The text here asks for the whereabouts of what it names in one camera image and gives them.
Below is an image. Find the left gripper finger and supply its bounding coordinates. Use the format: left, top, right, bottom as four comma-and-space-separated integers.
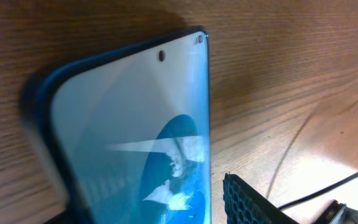
223, 173, 297, 224

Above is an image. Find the black charging cable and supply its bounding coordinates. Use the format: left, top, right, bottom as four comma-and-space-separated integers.
277, 60, 358, 211

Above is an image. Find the blue Galaxy smartphone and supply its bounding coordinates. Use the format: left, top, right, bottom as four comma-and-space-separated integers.
19, 26, 211, 223

